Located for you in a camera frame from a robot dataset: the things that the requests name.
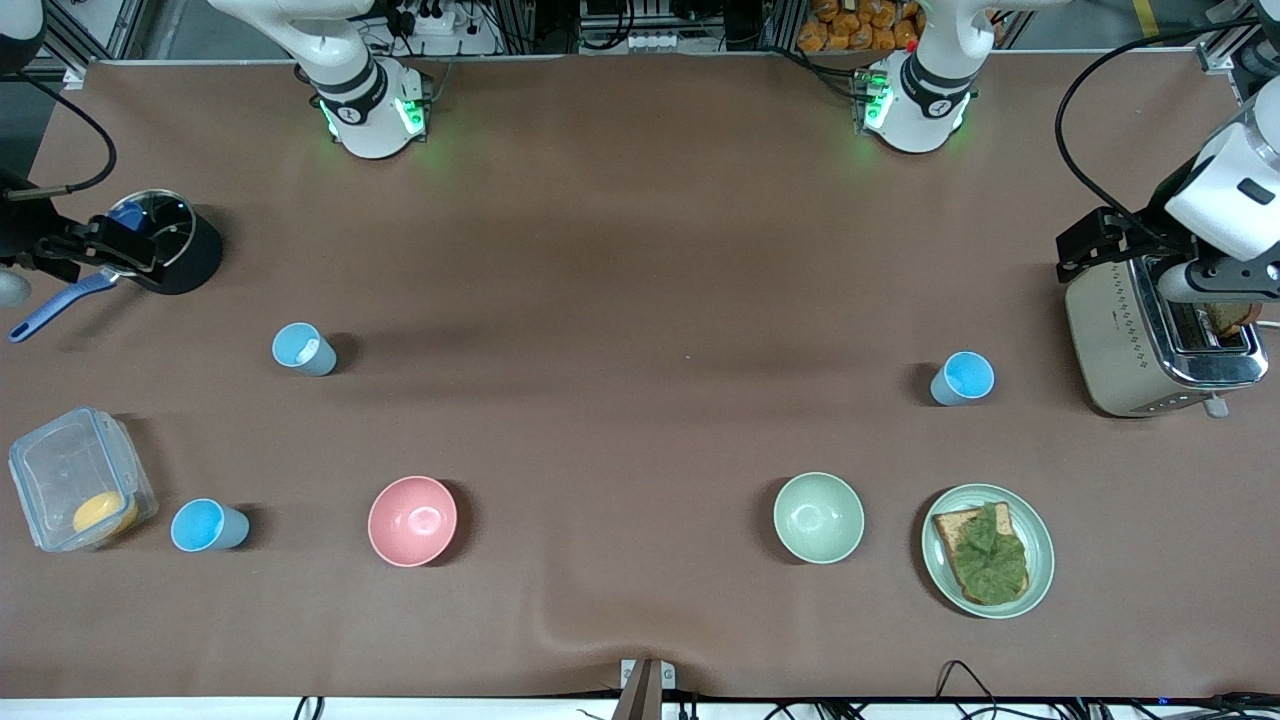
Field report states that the aluminium frame rail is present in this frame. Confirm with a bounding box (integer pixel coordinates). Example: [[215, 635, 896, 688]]
[[1195, 0, 1280, 79], [28, 0, 151, 63]]

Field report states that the orange round food piece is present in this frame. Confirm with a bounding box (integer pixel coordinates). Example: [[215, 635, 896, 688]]
[[72, 490, 139, 537]]

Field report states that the brown table cloth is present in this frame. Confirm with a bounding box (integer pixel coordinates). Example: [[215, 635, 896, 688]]
[[0, 52, 1280, 701]]

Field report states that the brown toast slice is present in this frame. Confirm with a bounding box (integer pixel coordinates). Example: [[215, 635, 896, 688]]
[[1205, 300, 1264, 339]]

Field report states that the blue plastic cup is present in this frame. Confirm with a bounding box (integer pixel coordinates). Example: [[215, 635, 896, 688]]
[[271, 322, 339, 378], [930, 351, 997, 407], [170, 498, 251, 553]]

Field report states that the green lettuce leaf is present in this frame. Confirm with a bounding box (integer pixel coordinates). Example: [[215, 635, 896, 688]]
[[948, 503, 1030, 605]]

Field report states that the pale green plate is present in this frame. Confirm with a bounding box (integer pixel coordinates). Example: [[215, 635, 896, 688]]
[[921, 484, 1056, 620]]

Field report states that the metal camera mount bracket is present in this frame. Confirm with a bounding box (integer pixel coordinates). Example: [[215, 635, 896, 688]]
[[619, 657, 677, 720]]

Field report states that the toast slice under lettuce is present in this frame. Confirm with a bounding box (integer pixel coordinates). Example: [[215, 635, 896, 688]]
[[932, 502, 1031, 606]]

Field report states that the pale green bowl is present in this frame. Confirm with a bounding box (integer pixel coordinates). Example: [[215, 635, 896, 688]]
[[772, 471, 866, 565]]

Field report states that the white power strip with plugs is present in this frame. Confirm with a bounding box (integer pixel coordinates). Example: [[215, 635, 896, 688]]
[[392, 3, 458, 38]]

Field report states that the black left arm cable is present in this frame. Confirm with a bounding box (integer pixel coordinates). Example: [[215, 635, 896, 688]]
[[1054, 17, 1267, 251]]

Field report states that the bag of orange snacks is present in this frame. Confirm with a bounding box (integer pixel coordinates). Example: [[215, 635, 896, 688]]
[[797, 0, 926, 54]]

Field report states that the black pot blue handle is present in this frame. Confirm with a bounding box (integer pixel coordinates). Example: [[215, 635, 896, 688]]
[[8, 188, 225, 344]]

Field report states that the clear plastic food container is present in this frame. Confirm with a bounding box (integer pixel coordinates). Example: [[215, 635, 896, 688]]
[[8, 406, 159, 553]]

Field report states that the beige chrome toaster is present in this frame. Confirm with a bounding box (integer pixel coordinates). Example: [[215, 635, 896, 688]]
[[1064, 252, 1271, 419]]

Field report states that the looped black cable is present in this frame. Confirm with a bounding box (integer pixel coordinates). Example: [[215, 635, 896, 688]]
[[934, 659, 1003, 707]]

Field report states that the glass lid blue knob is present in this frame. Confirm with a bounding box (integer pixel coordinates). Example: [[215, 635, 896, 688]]
[[97, 190, 195, 279]]

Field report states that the pink bowl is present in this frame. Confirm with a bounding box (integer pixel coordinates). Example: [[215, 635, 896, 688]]
[[367, 475, 459, 568]]

